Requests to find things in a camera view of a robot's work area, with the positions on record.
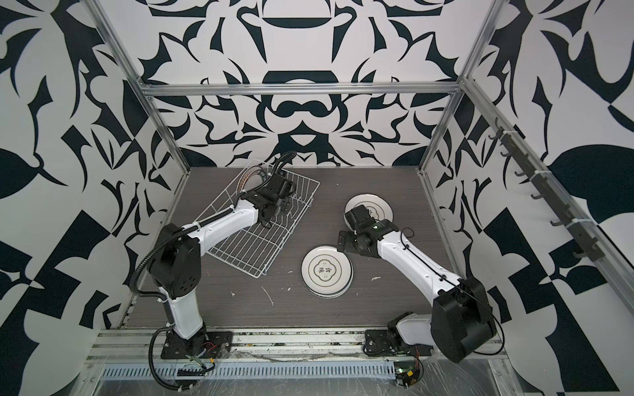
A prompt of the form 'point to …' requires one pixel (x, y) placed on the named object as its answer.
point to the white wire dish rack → (256, 249)
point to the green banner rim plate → (253, 178)
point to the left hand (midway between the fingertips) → (271, 193)
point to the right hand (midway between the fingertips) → (351, 242)
